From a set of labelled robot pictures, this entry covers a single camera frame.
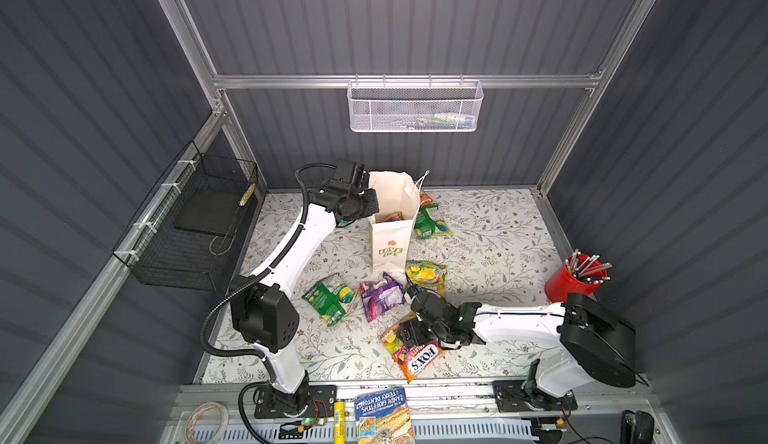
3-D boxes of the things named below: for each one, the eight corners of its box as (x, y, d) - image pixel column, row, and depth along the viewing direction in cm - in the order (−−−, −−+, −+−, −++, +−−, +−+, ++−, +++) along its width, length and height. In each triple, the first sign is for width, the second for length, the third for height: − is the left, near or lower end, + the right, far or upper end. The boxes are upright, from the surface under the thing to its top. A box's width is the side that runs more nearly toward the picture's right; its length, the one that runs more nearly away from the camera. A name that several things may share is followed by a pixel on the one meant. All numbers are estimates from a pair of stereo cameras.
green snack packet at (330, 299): (307, 303, 92) (303, 295, 88) (335, 278, 98) (333, 269, 93) (332, 329, 87) (328, 321, 83) (360, 300, 93) (359, 292, 88)
